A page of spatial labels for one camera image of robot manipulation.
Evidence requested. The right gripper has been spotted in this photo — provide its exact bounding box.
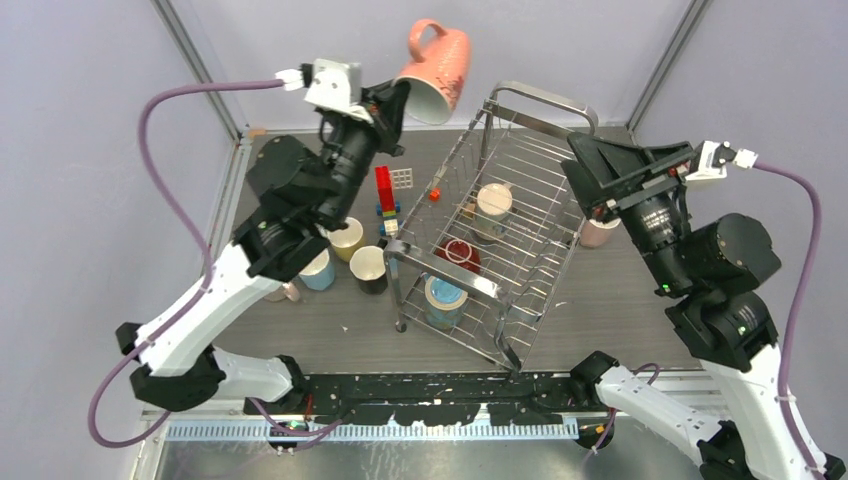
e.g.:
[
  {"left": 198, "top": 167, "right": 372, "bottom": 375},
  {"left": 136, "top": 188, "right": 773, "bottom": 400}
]
[{"left": 555, "top": 128, "right": 689, "bottom": 289}]

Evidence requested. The salmon pink mug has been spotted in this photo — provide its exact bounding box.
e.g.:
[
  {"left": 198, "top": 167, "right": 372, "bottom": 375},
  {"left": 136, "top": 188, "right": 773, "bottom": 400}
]
[{"left": 394, "top": 19, "right": 472, "bottom": 125}]

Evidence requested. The pink faceted mug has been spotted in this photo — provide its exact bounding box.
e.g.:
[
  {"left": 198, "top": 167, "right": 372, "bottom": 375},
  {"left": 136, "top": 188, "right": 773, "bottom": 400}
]
[{"left": 579, "top": 218, "right": 621, "bottom": 248}]

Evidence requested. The yellow mug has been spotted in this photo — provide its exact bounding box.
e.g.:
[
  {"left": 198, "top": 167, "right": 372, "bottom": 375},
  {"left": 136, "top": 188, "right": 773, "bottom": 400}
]
[{"left": 326, "top": 217, "right": 365, "bottom": 263}]

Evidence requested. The black mug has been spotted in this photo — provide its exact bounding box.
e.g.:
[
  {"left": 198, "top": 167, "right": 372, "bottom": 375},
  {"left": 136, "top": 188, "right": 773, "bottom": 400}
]
[{"left": 349, "top": 246, "right": 388, "bottom": 295}]

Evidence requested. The light blue faceted mug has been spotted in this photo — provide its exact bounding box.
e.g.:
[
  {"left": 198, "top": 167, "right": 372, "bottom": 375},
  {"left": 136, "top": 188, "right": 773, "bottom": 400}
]
[{"left": 299, "top": 249, "right": 336, "bottom": 291}]

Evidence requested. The iridescent pink mug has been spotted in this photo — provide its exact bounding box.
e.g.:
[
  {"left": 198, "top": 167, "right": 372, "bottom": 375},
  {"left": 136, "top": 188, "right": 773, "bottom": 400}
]
[{"left": 263, "top": 283, "right": 301, "bottom": 302}]

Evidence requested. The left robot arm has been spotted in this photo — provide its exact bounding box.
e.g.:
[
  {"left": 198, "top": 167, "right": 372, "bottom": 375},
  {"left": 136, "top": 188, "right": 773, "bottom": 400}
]
[{"left": 116, "top": 81, "right": 411, "bottom": 414}]

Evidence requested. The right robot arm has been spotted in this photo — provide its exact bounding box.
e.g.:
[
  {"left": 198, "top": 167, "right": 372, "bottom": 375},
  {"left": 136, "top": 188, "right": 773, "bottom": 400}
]
[{"left": 562, "top": 132, "right": 847, "bottom": 479}]

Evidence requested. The red block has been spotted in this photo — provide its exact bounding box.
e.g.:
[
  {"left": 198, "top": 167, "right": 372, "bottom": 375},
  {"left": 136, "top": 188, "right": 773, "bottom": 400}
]
[{"left": 375, "top": 166, "right": 397, "bottom": 215}]

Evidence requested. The cream mug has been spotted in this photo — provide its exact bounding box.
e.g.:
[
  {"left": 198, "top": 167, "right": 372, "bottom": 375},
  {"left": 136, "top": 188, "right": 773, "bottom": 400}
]
[{"left": 473, "top": 183, "right": 513, "bottom": 242}]

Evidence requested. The dark red mug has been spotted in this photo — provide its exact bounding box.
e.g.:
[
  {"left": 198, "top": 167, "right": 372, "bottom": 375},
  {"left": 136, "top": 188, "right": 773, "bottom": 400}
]
[{"left": 434, "top": 237, "right": 482, "bottom": 275}]

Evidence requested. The blue butterfly mug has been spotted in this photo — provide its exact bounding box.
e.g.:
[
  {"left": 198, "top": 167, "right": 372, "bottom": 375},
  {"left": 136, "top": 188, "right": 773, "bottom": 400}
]
[{"left": 424, "top": 276, "right": 468, "bottom": 330}]

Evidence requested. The small white wire basket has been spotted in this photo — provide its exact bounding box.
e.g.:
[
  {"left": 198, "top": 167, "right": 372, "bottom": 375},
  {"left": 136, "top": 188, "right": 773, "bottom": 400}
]
[{"left": 389, "top": 168, "right": 414, "bottom": 190}]

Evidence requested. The steel wire dish rack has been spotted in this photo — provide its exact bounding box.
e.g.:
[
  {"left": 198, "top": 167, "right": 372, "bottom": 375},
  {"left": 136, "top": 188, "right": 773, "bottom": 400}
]
[{"left": 385, "top": 81, "right": 598, "bottom": 371}]

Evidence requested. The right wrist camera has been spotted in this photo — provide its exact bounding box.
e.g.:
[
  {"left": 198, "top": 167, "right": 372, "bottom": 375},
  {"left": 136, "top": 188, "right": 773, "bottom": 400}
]
[{"left": 683, "top": 140, "right": 758, "bottom": 183}]

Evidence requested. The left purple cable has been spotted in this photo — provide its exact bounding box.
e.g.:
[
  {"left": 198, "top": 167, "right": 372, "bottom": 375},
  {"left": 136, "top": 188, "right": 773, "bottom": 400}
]
[{"left": 87, "top": 79, "right": 286, "bottom": 450}]

